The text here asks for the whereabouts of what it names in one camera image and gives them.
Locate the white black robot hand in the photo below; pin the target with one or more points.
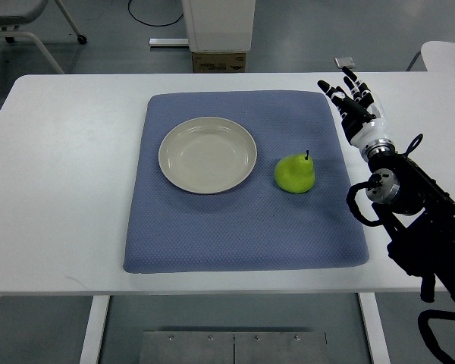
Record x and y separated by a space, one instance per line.
362 117

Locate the green pear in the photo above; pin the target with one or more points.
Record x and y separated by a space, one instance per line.
295 173

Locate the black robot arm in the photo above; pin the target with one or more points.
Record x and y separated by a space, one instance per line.
418 216

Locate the small grey floor plate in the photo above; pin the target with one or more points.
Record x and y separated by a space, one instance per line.
342 62

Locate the beige round plate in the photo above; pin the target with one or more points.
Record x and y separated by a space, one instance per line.
207 155

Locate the white side table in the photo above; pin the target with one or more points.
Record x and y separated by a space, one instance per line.
436 56

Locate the blue textured mat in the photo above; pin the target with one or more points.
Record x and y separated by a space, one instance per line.
256 225

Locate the brown cardboard box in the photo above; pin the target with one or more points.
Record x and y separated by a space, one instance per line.
216 63

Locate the white pedestal column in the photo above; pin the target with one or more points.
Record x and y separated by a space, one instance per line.
219 25

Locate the aluminium floor rail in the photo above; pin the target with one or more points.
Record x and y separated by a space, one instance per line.
169 43

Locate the metal base plate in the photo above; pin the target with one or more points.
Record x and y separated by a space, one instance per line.
233 347

